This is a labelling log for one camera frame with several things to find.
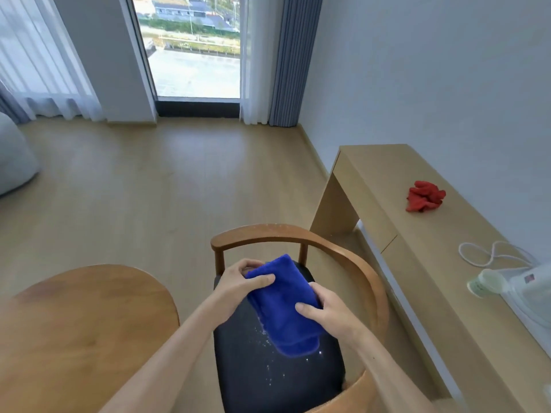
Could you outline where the person's right hand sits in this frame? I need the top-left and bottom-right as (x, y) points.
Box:
(295, 281), (366, 342)

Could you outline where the person's left hand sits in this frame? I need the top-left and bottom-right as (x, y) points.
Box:
(213, 259), (276, 319)

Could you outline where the blue microfiber cloth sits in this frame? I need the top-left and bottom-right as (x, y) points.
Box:
(245, 254), (325, 358)

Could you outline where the person's left forearm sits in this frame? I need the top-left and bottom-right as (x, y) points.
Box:
(98, 292), (233, 413)

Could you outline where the person's right forearm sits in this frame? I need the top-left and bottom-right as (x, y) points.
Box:
(349, 329), (440, 413)

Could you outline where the wooden chair with black seat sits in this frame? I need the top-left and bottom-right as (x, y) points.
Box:
(210, 224), (390, 413)

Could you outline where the long light wooden desk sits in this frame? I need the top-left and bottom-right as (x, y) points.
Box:
(309, 144), (551, 413)

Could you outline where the red crumpled cloth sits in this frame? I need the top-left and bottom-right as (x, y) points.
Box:
(406, 181), (447, 213)

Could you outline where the round wooden table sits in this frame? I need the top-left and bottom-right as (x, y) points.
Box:
(0, 265), (181, 413)

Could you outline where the white steam iron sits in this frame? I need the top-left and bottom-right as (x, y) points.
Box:
(467, 259), (551, 355)

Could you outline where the white sheer curtain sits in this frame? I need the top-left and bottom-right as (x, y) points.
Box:
(239, 0), (286, 125)
(0, 0), (105, 123)

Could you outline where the grey curtain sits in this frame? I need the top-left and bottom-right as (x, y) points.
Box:
(269, 0), (324, 128)

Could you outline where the glass window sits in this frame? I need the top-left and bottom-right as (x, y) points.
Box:
(129, 0), (242, 100)

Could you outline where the grey beanbag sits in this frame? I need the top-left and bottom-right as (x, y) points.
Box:
(0, 112), (41, 196)

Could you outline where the white cable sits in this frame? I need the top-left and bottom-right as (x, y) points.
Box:
(458, 241), (540, 269)

